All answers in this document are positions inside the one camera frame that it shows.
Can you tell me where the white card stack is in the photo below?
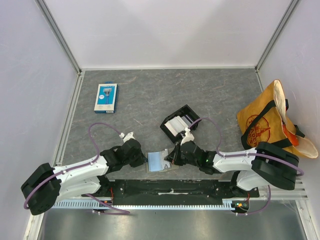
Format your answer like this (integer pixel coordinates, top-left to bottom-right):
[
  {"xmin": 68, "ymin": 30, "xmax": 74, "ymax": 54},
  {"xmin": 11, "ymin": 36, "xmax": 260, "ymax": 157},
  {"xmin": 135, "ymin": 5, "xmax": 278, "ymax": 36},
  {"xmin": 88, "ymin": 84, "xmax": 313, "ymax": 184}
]
[{"xmin": 164, "ymin": 116, "xmax": 192, "ymax": 137}]

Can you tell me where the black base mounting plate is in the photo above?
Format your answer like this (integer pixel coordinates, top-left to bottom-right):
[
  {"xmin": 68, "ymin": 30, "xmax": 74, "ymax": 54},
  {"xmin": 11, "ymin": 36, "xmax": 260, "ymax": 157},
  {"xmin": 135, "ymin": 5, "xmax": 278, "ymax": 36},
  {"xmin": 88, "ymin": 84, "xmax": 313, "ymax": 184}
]
[{"xmin": 93, "ymin": 179, "xmax": 260, "ymax": 206}]

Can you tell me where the blue razor package box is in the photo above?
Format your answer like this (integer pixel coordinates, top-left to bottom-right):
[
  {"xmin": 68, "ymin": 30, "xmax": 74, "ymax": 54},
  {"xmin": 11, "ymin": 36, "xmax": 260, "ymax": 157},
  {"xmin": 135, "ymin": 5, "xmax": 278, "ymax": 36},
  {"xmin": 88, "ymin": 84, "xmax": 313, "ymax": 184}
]
[{"xmin": 94, "ymin": 83, "xmax": 119, "ymax": 114}]

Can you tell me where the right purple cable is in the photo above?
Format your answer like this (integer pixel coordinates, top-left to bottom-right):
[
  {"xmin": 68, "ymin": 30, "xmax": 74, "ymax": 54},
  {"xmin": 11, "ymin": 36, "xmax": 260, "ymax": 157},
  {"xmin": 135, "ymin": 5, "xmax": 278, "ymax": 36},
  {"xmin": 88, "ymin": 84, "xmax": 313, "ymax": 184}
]
[{"xmin": 187, "ymin": 117, "xmax": 305, "ymax": 216}]

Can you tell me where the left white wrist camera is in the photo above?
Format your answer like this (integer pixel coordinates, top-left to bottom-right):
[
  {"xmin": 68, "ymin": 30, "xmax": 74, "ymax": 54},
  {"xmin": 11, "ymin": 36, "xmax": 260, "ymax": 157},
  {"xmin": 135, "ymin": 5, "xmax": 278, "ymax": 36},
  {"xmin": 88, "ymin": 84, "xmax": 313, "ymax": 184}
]
[{"xmin": 119, "ymin": 131, "xmax": 135, "ymax": 143}]

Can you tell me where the black plastic card box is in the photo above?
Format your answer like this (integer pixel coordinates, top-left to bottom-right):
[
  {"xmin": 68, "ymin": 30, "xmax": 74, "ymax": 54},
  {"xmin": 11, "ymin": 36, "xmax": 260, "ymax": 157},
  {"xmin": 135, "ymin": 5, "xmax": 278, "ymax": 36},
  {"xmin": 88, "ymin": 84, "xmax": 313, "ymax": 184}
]
[{"xmin": 160, "ymin": 104, "xmax": 200, "ymax": 144}]

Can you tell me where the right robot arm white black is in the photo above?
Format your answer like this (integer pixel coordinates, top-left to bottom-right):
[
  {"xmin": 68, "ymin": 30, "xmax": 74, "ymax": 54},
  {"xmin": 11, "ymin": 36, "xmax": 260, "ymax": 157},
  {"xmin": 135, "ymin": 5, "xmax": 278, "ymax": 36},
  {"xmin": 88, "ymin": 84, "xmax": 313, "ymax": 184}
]
[{"xmin": 164, "ymin": 141, "xmax": 303, "ymax": 197}]

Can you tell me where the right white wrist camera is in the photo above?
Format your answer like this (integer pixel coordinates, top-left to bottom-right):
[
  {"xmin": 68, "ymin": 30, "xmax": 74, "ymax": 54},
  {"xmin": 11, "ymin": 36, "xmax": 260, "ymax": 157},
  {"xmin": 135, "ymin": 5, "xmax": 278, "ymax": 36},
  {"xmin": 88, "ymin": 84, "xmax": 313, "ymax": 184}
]
[{"xmin": 180, "ymin": 127, "xmax": 195, "ymax": 146}]

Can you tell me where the grey slotted cable duct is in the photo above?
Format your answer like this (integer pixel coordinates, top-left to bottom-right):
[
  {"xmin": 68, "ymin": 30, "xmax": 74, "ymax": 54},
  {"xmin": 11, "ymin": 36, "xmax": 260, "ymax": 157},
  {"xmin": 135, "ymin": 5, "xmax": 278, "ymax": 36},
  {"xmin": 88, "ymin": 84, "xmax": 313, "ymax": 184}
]
[{"xmin": 52, "ymin": 198, "xmax": 243, "ymax": 211}]

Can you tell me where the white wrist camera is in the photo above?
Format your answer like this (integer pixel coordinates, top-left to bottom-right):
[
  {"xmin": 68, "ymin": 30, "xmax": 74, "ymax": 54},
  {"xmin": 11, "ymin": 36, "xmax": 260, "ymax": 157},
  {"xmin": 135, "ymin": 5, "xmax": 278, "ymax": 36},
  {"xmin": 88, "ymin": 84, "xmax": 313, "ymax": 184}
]
[
  {"xmin": 180, "ymin": 127, "xmax": 195, "ymax": 146},
  {"xmin": 119, "ymin": 131, "xmax": 135, "ymax": 143}
]

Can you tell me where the grey card holder wallet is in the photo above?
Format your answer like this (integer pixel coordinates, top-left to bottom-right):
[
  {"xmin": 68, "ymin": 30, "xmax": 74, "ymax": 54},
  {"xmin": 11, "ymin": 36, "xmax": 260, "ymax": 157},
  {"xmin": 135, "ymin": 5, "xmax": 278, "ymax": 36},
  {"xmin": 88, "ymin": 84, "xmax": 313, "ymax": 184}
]
[{"xmin": 145, "ymin": 148, "xmax": 179, "ymax": 173}]

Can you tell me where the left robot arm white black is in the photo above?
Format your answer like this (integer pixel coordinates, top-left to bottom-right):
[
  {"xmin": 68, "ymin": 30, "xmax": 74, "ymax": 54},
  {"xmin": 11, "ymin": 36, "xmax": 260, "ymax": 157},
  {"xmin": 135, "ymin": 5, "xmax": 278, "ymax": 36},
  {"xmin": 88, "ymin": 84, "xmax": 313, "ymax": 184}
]
[{"xmin": 21, "ymin": 138, "xmax": 147, "ymax": 216}]

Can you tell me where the yellow tote bag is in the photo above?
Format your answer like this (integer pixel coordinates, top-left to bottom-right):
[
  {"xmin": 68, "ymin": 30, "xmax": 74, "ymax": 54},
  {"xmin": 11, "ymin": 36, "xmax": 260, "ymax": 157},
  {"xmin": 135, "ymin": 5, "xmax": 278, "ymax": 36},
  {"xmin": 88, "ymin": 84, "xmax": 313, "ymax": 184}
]
[{"xmin": 236, "ymin": 79, "xmax": 319, "ymax": 159}]

